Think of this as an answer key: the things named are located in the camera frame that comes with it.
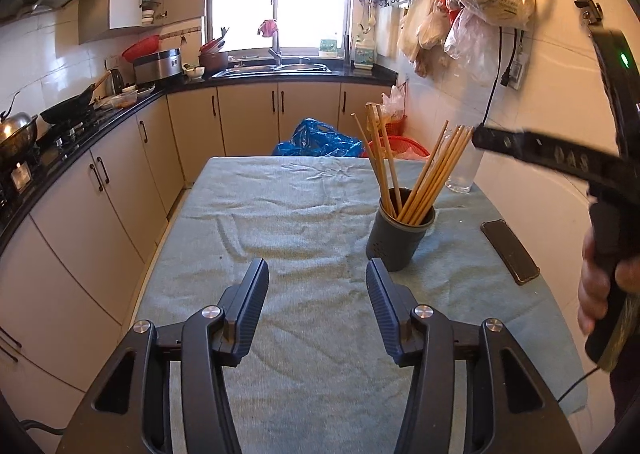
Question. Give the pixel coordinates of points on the clear drinking glass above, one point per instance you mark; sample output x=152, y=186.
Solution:
x=465, y=174

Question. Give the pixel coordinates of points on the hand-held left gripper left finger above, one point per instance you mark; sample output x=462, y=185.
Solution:
x=255, y=304

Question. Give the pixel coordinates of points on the plastic food container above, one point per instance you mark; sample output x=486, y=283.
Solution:
x=120, y=100

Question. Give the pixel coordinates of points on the beige lower cabinets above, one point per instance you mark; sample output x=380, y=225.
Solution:
x=250, y=119

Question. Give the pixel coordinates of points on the pink cloth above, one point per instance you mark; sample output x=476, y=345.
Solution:
x=267, y=28

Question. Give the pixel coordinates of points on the blue plastic bag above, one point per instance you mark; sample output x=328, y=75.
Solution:
x=320, y=139

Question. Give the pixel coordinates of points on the white detergent bottle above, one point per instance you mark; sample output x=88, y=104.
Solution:
x=364, y=54

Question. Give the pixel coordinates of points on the steel faucet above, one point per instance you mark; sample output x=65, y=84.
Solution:
x=276, y=56

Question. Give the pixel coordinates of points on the stack of white bowls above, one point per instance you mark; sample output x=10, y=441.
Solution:
x=147, y=14

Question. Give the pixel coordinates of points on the brown clay pot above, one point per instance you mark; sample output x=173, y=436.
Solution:
x=214, y=63

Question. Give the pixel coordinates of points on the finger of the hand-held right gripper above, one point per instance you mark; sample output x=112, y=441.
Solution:
x=500, y=141

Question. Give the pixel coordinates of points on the white wall socket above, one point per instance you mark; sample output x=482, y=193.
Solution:
x=518, y=71

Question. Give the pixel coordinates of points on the wide red plastic basket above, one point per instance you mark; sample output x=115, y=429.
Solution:
x=407, y=146

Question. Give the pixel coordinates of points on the green box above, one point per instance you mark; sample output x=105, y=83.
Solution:
x=328, y=48

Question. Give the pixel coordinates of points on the grey chopstick holder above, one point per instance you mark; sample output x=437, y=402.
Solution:
x=395, y=244

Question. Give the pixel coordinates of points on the steel double sink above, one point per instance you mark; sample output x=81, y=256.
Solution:
x=300, y=68

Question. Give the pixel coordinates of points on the silver rice cooker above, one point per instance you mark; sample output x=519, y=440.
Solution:
x=157, y=66

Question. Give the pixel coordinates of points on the person's right hand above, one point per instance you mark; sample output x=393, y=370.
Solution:
x=587, y=284

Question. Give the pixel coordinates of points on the steel pot with lid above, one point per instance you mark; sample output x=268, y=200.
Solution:
x=17, y=134

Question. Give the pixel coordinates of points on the black kitchen countertop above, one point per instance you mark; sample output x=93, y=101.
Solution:
x=360, y=73

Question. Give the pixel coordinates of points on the small red hanging basket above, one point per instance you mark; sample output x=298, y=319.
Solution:
x=397, y=124

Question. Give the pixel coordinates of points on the black smartphone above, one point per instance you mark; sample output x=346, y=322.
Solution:
x=510, y=251

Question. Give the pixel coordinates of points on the light blue table cloth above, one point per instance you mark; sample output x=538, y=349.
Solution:
x=300, y=214

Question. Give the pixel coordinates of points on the black wok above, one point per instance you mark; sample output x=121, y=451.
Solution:
x=65, y=111

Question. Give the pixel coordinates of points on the black gas stove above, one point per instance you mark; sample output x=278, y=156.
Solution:
x=65, y=136

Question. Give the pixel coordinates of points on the red colander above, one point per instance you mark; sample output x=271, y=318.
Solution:
x=140, y=48

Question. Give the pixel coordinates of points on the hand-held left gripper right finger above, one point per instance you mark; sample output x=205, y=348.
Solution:
x=382, y=309

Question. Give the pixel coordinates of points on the bunch of wooden chopsticks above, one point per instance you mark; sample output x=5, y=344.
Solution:
x=435, y=174

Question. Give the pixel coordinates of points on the white mortar bowl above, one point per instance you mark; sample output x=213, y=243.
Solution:
x=195, y=73

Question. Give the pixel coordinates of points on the bunch of hanging plastic bags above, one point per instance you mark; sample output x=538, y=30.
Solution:
x=425, y=29

